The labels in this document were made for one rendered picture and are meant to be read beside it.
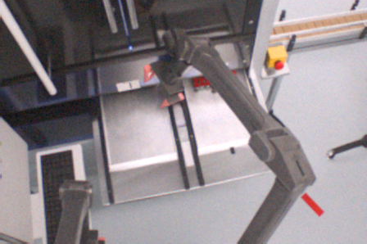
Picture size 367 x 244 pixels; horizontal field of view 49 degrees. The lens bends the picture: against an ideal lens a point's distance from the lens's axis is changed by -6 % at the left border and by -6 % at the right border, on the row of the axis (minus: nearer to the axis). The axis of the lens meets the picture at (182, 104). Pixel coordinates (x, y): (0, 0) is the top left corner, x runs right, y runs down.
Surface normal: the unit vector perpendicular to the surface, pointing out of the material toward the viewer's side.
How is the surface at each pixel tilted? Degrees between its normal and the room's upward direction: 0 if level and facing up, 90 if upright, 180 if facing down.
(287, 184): 58
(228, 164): 0
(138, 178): 0
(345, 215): 0
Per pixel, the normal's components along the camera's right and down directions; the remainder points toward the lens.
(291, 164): 0.48, -0.52
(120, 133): -0.03, -0.45
